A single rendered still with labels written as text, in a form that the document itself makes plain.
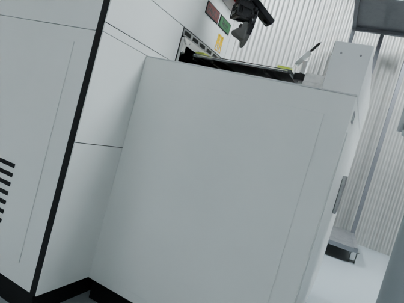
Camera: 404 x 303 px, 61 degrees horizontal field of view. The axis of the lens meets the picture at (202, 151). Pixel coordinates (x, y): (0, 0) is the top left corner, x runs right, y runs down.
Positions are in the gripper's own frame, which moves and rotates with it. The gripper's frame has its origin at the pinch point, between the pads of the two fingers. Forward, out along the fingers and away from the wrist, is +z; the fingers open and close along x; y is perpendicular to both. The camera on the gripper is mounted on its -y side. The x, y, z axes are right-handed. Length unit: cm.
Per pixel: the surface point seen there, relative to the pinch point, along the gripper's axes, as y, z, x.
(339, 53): -9.0, 6.5, 47.4
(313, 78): -15.5, 9.9, 28.5
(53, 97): 58, 37, 21
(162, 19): 33.1, 4.6, 11.7
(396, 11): -148, -92, -97
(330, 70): -8.3, 11.0, 46.8
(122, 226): 29, 71, 20
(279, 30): -113, -87, -214
